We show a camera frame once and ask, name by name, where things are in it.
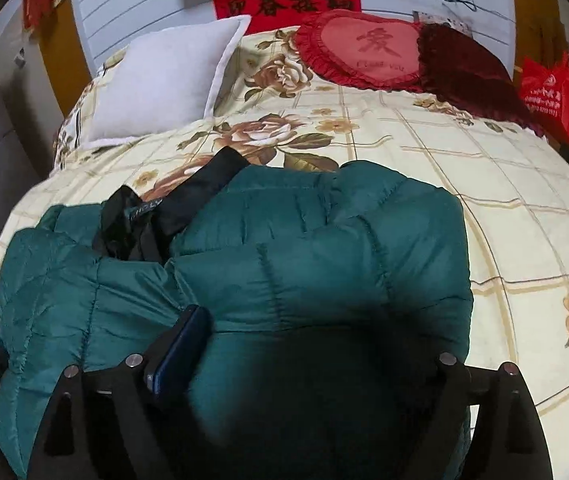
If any green quilted puffer jacket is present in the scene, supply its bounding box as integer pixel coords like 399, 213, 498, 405
0, 160, 473, 479

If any white square pillow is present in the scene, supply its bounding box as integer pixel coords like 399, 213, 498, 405
82, 15, 251, 148

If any red heart cushion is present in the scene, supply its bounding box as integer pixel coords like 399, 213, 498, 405
294, 10, 421, 91

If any floral checked bed sheet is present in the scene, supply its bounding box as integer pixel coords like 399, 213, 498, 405
0, 29, 569, 479

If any dark red velvet cushion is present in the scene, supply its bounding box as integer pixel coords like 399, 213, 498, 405
417, 24, 545, 136

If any red shopping bag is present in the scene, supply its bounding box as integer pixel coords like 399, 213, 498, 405
519, 52, 569, 147

